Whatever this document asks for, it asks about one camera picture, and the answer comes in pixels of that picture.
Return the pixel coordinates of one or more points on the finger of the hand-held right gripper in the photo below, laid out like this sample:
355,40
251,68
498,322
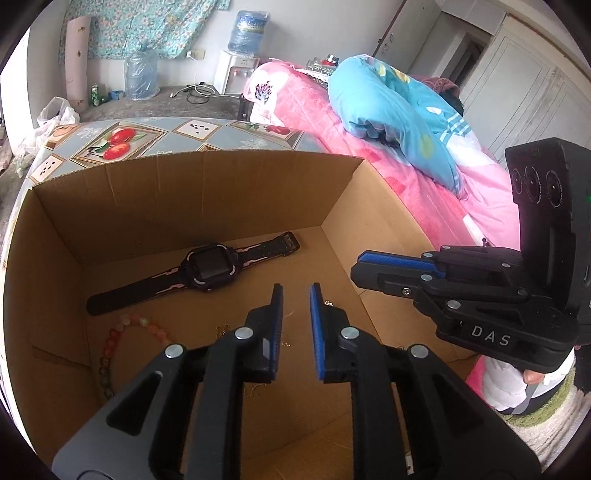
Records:
397,259
383,279

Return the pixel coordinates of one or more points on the blue water bottle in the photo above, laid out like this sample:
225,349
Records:
248,32

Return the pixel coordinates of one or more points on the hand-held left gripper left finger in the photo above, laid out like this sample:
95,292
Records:
277,332

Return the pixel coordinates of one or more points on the rolled pink mat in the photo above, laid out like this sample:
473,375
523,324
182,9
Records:
78,60

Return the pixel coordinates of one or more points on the floral curtain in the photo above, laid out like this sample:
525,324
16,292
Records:
138,23

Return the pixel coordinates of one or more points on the white wardrobe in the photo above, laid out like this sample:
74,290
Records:
521,83

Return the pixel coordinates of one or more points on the white plastic bag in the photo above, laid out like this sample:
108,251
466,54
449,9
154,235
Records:
53,115

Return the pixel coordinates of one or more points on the brown cardboard box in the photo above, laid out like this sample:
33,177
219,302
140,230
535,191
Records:
184,198

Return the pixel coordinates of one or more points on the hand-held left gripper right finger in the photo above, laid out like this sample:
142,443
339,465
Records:
316,332

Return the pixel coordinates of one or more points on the clear empty water jug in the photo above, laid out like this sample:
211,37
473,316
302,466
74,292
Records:
141,74

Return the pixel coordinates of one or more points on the light blue quilt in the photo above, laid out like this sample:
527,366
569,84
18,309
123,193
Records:
392,106

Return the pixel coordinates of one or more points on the wall socket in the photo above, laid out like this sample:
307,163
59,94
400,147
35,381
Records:
196,54

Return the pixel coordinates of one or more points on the black pink smart watch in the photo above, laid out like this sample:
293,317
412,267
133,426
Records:
203,270

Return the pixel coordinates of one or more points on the green can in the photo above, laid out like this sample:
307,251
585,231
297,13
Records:
95,96

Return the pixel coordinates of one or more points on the pink floral blanket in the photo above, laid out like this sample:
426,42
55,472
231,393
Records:
304,115

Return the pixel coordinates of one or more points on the white water dispenser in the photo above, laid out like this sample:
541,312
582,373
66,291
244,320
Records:
231,74

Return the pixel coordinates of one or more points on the fruit print tablecloth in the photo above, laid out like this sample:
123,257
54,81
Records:
217,136

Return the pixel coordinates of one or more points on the person's right hand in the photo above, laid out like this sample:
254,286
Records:
535,377

